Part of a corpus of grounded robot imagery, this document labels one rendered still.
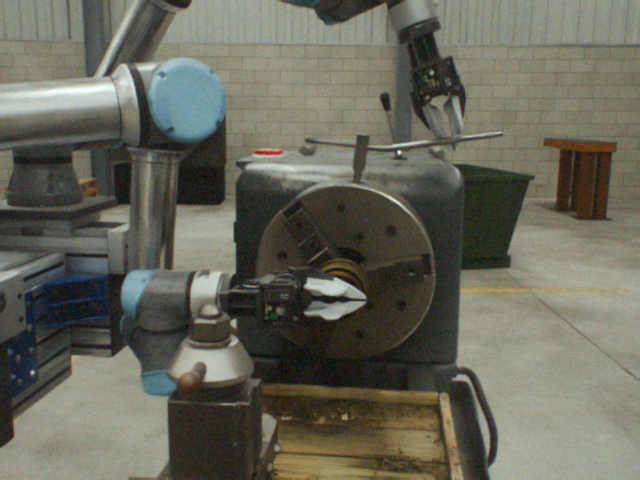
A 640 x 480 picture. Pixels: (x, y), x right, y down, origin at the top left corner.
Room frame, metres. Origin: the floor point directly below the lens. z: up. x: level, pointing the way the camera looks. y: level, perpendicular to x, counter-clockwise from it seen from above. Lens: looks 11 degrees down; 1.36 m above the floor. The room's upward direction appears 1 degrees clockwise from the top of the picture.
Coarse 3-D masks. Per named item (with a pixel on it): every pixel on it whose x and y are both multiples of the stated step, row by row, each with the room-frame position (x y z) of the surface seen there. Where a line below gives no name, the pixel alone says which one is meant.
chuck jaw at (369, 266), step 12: (360, 264) 1.14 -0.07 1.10; (372, 264) 1.12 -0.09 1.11; (384, 264) 1.11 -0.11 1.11; (396, 264) 1.11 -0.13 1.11; (408, 264) 1.11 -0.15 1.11; (420, 264) 1.11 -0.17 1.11; (372, 276) 1.08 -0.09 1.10; (384, 276) 1.10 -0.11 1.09; (396, 276) 1.10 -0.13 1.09; (408, 276) 1.11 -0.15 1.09; (420, 276) 1.11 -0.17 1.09; (372, 288) 1.08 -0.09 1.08; (384, 288) 1.10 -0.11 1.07
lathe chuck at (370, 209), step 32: (320, 192) 1.17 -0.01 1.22; (352, 192) 1.16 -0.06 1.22; (384, 192) 1.17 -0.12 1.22; (320, 224) 1.17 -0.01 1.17; (352, 224) 1.16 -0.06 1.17; (384, 224) 1.16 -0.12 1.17; (416, 224) 1.15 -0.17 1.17; (256, 256) 1.18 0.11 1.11; (288, 256) 1.17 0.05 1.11; (384, 256) 1.16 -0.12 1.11; (416, 288) 1.15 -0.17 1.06; (352, 320) 1.16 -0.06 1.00; (384, 320) 1.15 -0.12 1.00; (416, 320) 1.15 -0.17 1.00; (352, 352) 1.16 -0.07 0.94
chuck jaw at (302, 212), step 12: (300, 204) 1.17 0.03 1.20; (288, 216) 1.18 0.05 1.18; (300, 216) 1.13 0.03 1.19; (288, 228) 1.13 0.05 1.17; (300, 228) 1.13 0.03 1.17; (312, 228) 1.13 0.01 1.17; (300, 240) 1.13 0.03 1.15; (312, 240) 1.11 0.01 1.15; (324, 240) 1.12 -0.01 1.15; (312, 252) 1.11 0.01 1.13; (324, 252) 1.09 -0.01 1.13; (336, 252) 1.14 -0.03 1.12; (312, 264) 1.09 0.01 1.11
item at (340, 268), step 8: (328, 264) 1.07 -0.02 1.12; (336, 264) 1.06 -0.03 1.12; (344, 264) 1.06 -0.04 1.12; (352, 264) 1.07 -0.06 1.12; (328, 272) 1.04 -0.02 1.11; (336, 272) 1.03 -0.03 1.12; (344, 272) 1.03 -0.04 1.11; (352, 272) 1.04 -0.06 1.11; (360, 272) 1.07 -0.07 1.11; (344, 280) 1.02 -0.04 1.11; (352, 280) 1.02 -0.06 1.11; (360, 280) 1.04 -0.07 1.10; (360, 288) 1.02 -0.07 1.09; (368, 288) 1.07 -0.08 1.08; (312, 296) 1.05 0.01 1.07; (320, 296) 1.02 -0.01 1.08; (328, 296) 1.08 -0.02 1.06; (344, 296) 1.11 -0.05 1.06; (352, 312) 1.02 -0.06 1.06; (336, 320) 1.02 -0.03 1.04; (344, 320) 1.02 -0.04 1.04
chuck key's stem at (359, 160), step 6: (360, 138) 1.19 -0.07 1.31; (366, 138) 1.20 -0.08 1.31; (360, 144) 1.19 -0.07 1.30; (366, 144) 1.20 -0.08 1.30; (354, 150) 1.20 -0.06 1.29; (360, 150) 1.19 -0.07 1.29; (366, 150) 1.20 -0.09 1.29; (354, 156) 1.20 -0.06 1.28; (360, 156) 1.19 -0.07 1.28; (354, 162) 1.20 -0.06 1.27; (360, 162) 1.19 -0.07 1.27; (354, 168) 1.20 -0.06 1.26; (360, 168) 1.19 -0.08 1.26; (354, 174) 1.20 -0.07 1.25; (360, 174) 1.20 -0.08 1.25; (354, 180) 1.20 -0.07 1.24; (360, 180) 1.20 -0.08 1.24
